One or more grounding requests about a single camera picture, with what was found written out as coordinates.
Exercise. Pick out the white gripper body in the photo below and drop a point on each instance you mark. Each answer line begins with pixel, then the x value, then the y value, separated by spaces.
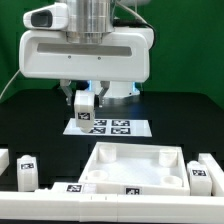
pixel 82 41

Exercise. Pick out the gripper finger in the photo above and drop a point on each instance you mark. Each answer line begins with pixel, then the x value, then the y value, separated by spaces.
pixel 104 88
pixel 65 86

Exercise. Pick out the white square table top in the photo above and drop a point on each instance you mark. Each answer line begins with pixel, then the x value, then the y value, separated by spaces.
pixel 135 169

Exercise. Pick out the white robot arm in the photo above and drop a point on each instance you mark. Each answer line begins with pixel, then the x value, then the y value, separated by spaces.
pixel 118 91

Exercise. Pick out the white sheet with markers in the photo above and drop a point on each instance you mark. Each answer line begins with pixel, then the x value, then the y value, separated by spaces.
pixel 121 127

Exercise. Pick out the white block left edge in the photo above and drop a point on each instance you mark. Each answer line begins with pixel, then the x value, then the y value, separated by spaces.
pixel 4 160

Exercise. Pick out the white U-shaped obstacle fence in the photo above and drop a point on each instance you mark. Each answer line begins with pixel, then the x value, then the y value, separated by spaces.
pixel 118 207

